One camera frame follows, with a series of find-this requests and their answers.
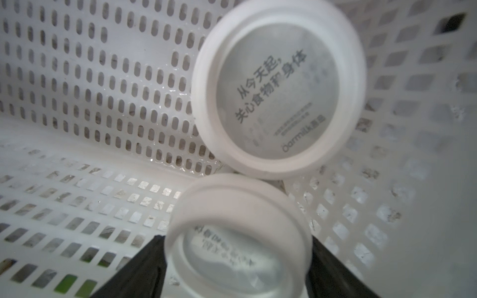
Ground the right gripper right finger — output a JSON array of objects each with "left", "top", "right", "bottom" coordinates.
[{"left": 305, "top": 237, "right": 377, "bottom": 298}]

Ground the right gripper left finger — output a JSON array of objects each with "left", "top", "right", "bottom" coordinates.
[{"left": 91, "top": 235, "right": 167, "bottom": 298}]

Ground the white yogurt cup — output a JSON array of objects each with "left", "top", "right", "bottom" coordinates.
[{"left": 164, "top": 174, "right": 313, "bottom": 298}]

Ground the white plastic basket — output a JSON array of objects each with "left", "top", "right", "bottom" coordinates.
[{"left": 1, "top": 1, "right": 477, "bottom": 298}]

